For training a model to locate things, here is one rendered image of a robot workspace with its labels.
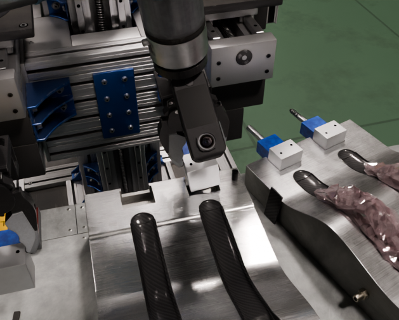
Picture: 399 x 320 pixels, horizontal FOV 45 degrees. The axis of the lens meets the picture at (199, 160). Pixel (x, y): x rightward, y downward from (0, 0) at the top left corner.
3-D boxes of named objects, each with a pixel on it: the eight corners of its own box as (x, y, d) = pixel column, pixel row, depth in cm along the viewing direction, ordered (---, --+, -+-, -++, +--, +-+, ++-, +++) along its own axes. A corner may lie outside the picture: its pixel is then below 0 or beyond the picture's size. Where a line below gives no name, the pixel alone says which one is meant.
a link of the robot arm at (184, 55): (213, 36, 57) (145, 53, 56) (215, 65, 61) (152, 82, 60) (196, 0, 61) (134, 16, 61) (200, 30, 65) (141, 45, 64)
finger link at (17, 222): (52, 218, 68) (21, 175, 61) (54, 252, 64) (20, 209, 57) (32, 226, 68) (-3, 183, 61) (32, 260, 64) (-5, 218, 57)
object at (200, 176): (172, 134, 87) (168, 113, 83) (200, 127, 87) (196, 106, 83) (191, 192, 79) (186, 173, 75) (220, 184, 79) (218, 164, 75)
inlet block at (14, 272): (-1, 221, 73) (-11, 196, 69) (34, 214, 74) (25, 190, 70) (-5, 296, 64) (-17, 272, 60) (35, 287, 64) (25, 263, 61)
